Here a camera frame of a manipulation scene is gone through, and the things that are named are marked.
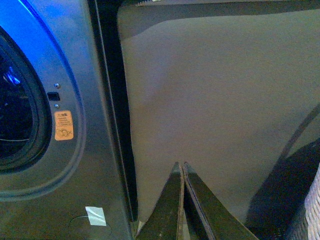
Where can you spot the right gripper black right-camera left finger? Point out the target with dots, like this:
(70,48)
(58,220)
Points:
(167,218)

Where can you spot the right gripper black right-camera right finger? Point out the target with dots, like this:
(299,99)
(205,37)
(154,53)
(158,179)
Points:
(207,217)

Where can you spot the grey front-load washing machine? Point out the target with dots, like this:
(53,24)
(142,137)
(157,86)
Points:
(57,48)

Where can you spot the white tape piece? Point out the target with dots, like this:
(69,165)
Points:
(96,216)

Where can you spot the white woven laundry basket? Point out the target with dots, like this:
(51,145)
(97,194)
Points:
(312,209)

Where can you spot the grey cloth-covered cabinet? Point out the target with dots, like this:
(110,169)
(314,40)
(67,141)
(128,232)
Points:
(224,86)

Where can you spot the orange warning sticker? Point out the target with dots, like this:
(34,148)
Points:
(64,128)

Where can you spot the perforated steel washer drum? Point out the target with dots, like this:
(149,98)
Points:
(16,120)

